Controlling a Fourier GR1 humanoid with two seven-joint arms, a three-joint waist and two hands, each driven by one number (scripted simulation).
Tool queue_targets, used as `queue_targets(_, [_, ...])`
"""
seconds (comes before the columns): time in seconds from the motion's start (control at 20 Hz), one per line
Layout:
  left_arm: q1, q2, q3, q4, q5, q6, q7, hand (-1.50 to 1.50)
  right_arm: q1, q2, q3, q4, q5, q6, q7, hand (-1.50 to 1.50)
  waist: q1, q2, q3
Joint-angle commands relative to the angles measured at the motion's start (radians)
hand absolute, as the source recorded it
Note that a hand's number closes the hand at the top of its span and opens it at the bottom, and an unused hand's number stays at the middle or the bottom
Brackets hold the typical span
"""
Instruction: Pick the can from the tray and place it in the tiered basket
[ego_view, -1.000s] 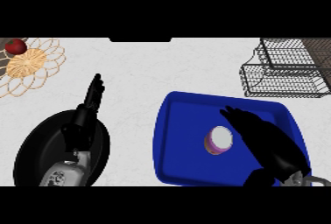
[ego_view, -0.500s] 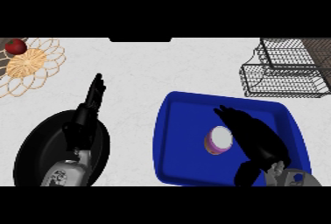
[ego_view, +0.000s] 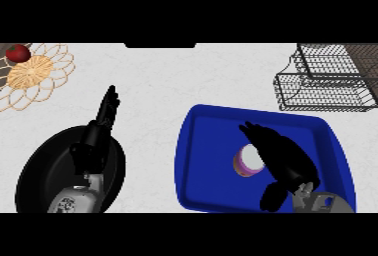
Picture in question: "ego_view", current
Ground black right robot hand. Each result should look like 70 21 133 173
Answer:
238 120 322 213

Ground blue plastic tray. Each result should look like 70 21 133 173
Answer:
173 103 358 214

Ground red apple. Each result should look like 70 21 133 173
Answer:
5 43 33 63

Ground dark wire tiered basket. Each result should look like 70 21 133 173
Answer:
274 43 378 113

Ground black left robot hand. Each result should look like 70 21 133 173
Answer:
69 84 123 176

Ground black round pan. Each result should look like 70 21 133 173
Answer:
15 125 128 214

